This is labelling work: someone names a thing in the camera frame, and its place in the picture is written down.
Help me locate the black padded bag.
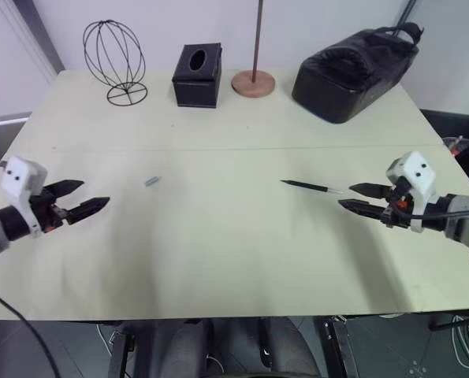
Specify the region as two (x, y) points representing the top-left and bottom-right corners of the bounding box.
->
(291, 22), (425, 125)

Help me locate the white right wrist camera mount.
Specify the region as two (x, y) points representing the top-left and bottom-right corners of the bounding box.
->
(386, 150), (438, 234)

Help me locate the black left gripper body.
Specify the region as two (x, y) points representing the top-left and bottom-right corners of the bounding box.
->
(29, 185), (70, 234)

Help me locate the black wire head form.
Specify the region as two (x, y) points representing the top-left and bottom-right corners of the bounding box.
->
(82, 18), (148, 106)

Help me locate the black tissue box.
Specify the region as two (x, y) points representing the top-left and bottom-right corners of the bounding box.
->
(171, 43), (223, 109)

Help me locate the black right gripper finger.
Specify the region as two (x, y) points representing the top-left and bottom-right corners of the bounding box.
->
(348, 183), (395, 200)
(337, 199), (389, 222)

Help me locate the black equipment with red parts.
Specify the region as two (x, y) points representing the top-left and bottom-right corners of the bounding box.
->
(441, 135), (469, 198)

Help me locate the white floor cable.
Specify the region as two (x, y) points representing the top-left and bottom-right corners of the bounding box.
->
(450, 314), (469, 373)

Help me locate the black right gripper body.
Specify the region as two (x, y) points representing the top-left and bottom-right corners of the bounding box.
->
(379, 177), (415, 229)

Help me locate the wooden stand with pole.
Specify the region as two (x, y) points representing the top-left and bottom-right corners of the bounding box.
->
(230, 0), (277, 98)

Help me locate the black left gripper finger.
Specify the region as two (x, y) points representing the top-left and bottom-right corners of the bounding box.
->
(50, 179), (86, 198)
(63, 196), (111, 226)

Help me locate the black table leg frame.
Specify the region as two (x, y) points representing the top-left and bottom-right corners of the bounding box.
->
(322, 314), (363, 378)
(106, 321), (136, 378)

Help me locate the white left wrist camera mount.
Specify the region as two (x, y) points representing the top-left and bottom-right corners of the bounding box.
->
(1, 156), (48, 239)

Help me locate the black pen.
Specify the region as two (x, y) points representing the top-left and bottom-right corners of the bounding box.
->
(279, 179), (344, 195)

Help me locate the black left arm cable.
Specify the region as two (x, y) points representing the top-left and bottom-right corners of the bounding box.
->
(0, 283), (64, 378)

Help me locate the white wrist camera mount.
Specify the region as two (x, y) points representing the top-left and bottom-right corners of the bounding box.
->
(386, 150), (438, 234)
(1, 156), (48, 239)

